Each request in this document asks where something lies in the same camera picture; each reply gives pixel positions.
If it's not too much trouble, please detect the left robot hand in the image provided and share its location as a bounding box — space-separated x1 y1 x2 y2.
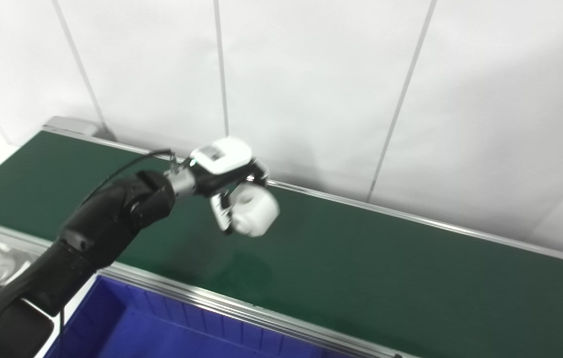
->
189 138 269 235

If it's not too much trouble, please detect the white plastic part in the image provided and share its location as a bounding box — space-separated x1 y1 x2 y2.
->
232 183 281 238

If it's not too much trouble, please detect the green conveyor belt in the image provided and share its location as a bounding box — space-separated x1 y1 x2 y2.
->
0 117 563 358
0 130 563 358

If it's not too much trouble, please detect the blue plastic bin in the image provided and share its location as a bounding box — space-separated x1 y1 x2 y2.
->
45 275 356 358

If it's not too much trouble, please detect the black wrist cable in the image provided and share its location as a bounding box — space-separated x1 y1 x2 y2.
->
80 148 175 207

